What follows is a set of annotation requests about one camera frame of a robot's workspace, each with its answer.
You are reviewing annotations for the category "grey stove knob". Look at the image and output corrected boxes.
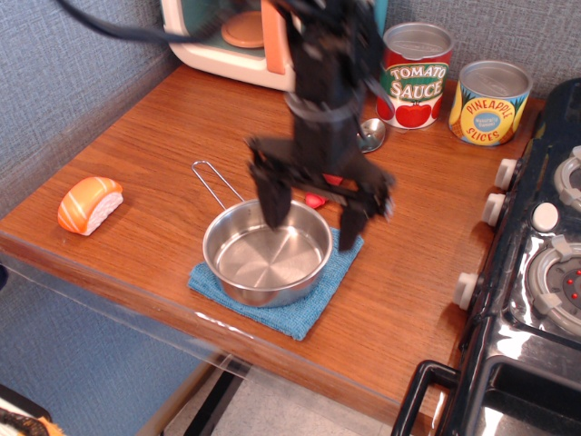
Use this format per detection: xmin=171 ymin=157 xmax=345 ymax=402
xmin=494 ymin=158 xmax=518 ymax=191
xmin=453 ymin=272 xmax=479 ymax=311
xmin=481 ymin=193 xmax=506 ymax=227

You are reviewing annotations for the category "grey stove knob bottom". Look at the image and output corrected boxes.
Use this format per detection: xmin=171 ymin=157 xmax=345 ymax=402
xmin=453 ymin=272 xmax=479 ymax=311

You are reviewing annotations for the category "small steel pot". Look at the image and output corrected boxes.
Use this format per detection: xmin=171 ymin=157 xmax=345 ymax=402
xmin=191 ymin=160 xmax=333 ymax=308

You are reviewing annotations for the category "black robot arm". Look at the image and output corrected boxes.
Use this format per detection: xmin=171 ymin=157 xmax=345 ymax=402
xmin=247 ymin=1 xmax=395 ymax=252

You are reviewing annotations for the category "red handled metal spoon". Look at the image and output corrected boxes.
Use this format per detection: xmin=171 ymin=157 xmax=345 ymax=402
xmin=305 ymin=118 xmax=387 ymax=209

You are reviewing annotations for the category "blue folded towel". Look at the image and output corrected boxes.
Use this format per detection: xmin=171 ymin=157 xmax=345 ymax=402
xmin=188 ymin=228 xmax=364 ymax=341

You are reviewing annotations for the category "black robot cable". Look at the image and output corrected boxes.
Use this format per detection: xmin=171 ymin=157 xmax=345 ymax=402
xmin=56 ymin=0 xmax=219 ymax=45

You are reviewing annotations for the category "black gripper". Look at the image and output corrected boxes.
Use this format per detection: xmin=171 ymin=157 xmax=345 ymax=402
xmin=247 ymin=93 xmax=395 ymax=252

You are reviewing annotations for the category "teal toy microwave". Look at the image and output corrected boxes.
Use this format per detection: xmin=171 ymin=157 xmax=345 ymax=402
xmin=160 ymin=0 xmax=389 ymax=92

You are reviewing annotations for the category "pineapple slices can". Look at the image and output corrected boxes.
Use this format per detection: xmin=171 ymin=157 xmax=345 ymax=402
xmin=448 ymin=60 xmax=533 ymax=146

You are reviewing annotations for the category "black toy stove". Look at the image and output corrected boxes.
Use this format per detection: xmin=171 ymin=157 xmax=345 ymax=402
xmin=392 ymin=79 xmax=580 ymax=435

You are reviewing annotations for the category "orange fuzzy object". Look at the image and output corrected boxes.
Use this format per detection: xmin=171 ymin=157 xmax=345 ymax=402
xmin=1 ymin=408 xmax=64 ymax=436

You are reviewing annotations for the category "tomato sauce can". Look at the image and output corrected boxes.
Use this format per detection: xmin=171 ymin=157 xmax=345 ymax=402
xmin=376 ymin=22 xmax=454 ymax=130

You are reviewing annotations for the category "toy salmon sushi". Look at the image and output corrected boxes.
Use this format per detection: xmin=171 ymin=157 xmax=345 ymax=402
xmin=57 ymin=176 xmax=123 ymax=236

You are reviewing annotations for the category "grey stove knob middle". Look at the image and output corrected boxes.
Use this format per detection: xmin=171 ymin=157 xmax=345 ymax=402
xmin=481 ymin=193 xmax=506 ymax=227

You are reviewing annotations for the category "grey stove knob top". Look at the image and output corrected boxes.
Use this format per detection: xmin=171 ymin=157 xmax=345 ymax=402
xmin=494 ymin=158 xmax=518 ymax=191

